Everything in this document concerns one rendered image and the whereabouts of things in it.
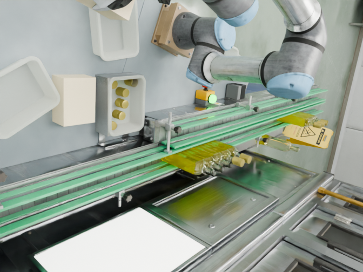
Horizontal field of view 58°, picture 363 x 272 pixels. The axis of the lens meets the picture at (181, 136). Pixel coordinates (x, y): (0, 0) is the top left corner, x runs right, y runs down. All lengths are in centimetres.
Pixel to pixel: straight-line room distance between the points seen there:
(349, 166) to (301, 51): 653
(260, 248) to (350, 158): 629
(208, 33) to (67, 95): 56
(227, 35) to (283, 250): 79
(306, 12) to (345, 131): 642
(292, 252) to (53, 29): 107
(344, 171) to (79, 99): 671
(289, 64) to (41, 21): 75
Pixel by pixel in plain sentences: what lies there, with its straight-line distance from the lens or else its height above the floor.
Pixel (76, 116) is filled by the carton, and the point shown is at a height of 82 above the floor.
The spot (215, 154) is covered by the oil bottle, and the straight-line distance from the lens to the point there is 138.
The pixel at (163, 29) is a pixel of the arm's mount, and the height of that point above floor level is 80.
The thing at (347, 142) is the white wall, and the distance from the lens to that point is 731.
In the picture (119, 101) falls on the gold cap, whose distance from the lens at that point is 130.
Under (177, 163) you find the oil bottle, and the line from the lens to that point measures 135.
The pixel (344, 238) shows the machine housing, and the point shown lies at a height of 159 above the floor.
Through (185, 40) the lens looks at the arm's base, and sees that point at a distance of 138.
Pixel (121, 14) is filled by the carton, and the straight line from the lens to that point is 84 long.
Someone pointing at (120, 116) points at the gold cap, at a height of 81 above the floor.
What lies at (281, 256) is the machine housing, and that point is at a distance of 120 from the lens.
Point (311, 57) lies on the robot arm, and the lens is 96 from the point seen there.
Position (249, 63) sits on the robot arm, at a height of 126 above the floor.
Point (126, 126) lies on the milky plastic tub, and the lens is 134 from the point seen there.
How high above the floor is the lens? 179
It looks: 38 degrees down
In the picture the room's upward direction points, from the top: 110 degrees clockwise
